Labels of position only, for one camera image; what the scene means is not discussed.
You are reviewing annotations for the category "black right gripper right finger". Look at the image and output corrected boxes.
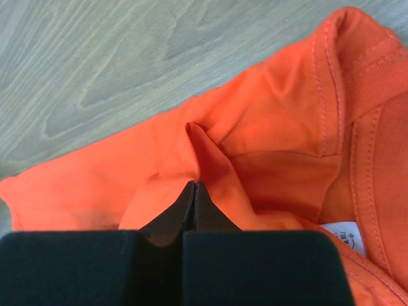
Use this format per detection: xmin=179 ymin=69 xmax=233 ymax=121
xmin=182 ymin=183 xmax=354 ymax=305

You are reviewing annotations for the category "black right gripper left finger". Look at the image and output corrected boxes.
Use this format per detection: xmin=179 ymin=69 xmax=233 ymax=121
xmin=1 ymin=182 xmax=194 ymax=305

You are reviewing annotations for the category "orange t-shirt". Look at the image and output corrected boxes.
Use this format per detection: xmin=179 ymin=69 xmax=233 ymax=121
xmin=1 ymin=8 xmax=407 ymax=305

